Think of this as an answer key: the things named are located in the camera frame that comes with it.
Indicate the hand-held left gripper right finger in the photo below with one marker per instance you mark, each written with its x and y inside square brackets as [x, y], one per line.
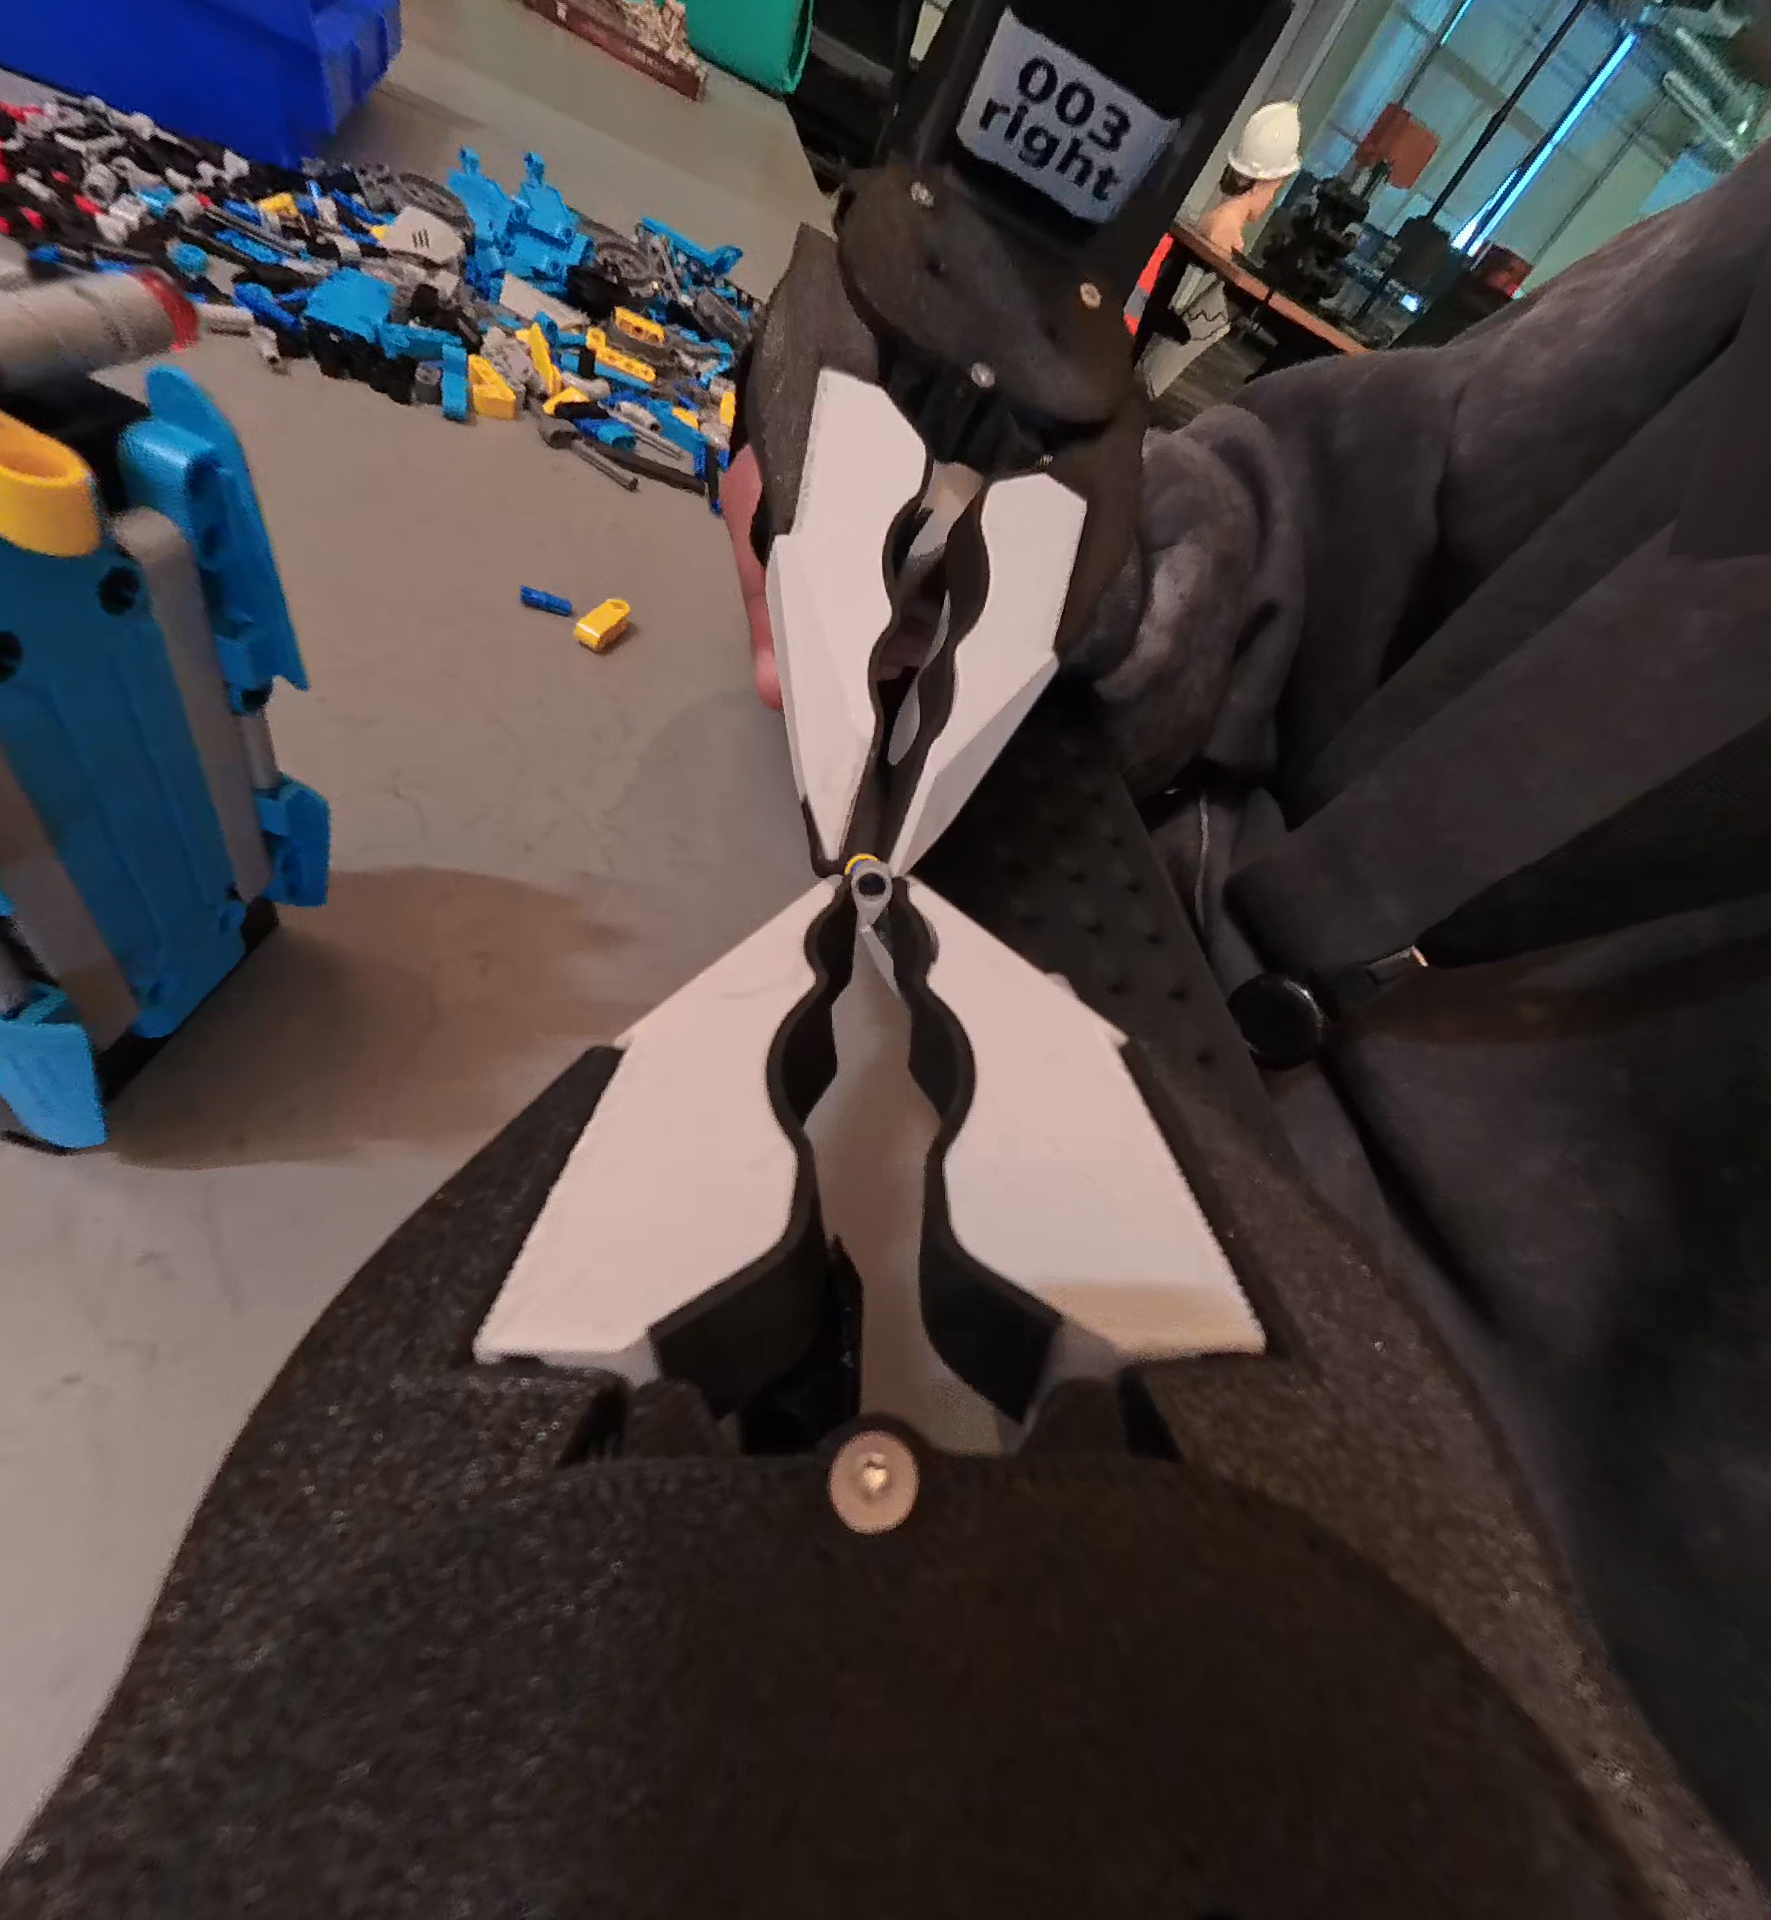
[1080, 1170]

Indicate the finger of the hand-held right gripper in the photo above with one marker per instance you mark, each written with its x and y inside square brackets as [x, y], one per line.
[1028, 601]
[826, 601]

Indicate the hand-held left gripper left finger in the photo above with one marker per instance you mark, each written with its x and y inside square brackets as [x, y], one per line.
[677, 1170]

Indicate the blue pin with yellow bush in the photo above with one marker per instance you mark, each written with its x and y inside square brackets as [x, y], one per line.
[858, 866]

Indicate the grey desk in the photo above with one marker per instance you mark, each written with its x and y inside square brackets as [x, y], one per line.
[451, 781]

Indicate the person's right hand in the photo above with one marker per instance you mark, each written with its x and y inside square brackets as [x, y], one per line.
[754, 601]

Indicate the yellow small connector piece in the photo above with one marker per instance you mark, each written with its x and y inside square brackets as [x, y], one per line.
[605, 624]

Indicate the blue short pin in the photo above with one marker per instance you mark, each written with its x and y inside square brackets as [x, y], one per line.
[545, 601]

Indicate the wooden background table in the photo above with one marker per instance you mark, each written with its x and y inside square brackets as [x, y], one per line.
[1290, 308]

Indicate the mannequin with white hard hat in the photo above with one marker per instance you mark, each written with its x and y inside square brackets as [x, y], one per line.
[1266, 143]

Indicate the wooden model kit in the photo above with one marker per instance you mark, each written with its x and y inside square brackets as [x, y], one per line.
[631, 45]

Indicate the pile of building pieces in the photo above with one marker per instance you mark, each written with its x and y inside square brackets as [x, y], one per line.
[375, 300]

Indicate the blue and black brick model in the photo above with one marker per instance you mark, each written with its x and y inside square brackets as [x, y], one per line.
[75, 781]

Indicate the blue storage bin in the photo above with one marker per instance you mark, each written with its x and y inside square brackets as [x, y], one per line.
[195, 61]

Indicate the orange striped post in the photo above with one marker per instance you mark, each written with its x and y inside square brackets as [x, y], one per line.
[1152, 278]

